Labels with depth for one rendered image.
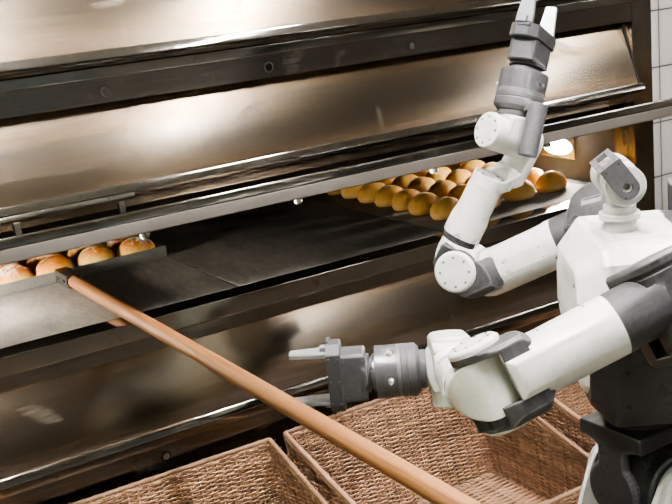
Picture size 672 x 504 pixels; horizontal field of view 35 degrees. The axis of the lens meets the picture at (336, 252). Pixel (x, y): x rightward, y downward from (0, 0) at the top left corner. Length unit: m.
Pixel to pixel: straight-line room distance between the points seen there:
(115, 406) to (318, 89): 0.81
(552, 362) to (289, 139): 1.02
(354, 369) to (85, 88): 0.78
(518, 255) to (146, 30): 0.84
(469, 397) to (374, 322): 1.03
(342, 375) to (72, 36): 0.84
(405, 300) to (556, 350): 1.14
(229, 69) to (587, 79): 1.01
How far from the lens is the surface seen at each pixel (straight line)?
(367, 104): 2.39
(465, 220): 1.95
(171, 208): 2.03
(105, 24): 2.11
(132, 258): 2.67
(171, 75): 2.16
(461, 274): 1.93
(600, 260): 1.60
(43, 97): 2.08
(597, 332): 1.45
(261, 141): 2.25
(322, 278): 2.38
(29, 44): 2.06
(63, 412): 2.21
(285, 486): 2.37
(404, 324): 2.53
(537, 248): 1.92
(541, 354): 1.44
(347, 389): 1.73
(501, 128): 1.89
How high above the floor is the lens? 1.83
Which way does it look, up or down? 15 degrees down
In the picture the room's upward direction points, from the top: 6 degrees counter-clockwise
